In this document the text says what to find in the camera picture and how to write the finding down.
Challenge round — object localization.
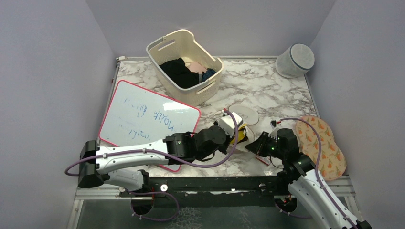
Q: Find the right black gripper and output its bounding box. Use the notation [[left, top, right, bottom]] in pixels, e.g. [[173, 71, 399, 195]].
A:
[[245, 131, 286, 160]]

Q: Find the yellow black bra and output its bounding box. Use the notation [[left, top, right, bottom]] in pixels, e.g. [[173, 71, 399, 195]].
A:
[[231, 125, 248, 145]]

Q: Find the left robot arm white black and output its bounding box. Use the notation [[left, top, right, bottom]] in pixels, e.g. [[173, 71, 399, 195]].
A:
[[78, 124, 238, 196]]

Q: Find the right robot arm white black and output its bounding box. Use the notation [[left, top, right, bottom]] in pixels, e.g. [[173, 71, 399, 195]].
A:
[[245, 128, 371, 229]]

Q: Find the cream plastic laundry basket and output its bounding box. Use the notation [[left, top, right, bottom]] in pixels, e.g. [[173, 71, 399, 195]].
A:
[[146, 29, 224, 106]]

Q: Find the small red white card box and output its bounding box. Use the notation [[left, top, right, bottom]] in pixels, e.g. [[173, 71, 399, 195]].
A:
[[256, 155, 271, 166]]

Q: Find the carrot pattern round cushion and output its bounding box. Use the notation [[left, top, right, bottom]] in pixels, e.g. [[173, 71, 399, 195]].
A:
[[296, 116, 347, 181]]

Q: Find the blue garment in basket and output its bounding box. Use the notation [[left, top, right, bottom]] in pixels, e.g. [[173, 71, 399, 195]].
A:
[[202, 68, 216, 82]]

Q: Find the black garment in basket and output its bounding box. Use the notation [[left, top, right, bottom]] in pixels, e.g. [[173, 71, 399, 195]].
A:
[[159, 58, 202, 89]]

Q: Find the pink garment in basket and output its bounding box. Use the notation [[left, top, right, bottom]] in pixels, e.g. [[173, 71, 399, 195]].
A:
[[185, 62, 207, 75]]

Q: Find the red framed whiteboard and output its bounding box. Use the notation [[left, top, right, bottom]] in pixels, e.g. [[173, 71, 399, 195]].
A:
[[98, 79, 202, 173]]

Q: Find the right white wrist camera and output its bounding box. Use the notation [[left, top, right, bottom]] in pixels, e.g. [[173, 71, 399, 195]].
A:
[[269, 120, 282, 141]]

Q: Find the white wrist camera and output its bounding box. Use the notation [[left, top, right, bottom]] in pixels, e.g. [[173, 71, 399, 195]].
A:
[[269, 120, 282, 141], [218, 113, 243, 137]]

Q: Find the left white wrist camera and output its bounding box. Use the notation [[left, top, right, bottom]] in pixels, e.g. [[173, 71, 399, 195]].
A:
[[218, 113, 243, 137]]

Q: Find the black mounting rail base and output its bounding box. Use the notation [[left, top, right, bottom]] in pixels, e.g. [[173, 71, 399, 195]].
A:
[[119, 176, 298, 212]]

